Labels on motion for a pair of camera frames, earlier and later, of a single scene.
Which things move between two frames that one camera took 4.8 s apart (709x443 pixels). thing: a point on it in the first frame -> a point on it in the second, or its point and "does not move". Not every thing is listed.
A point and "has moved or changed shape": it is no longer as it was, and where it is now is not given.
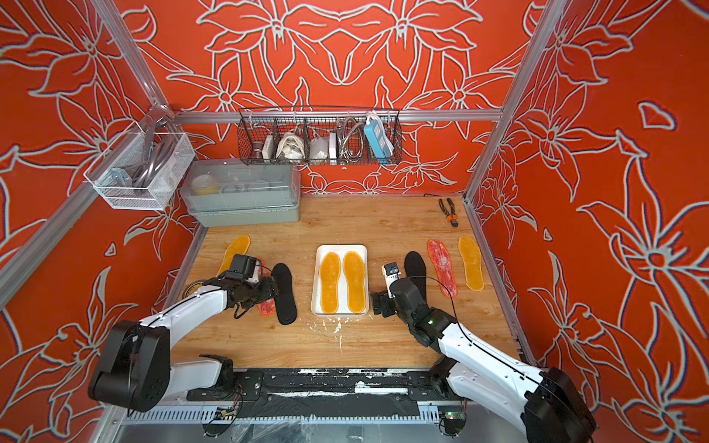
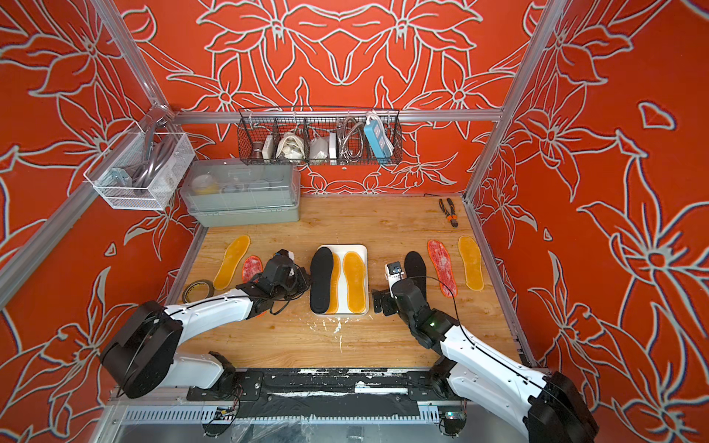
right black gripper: (384, 300) does not move
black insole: (414, 269) does not move
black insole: (285, 300) has moved or changed shape
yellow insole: (354, 267) does not move
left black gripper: (269, 288) -> (301, 274)
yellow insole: (330, 270) does not move
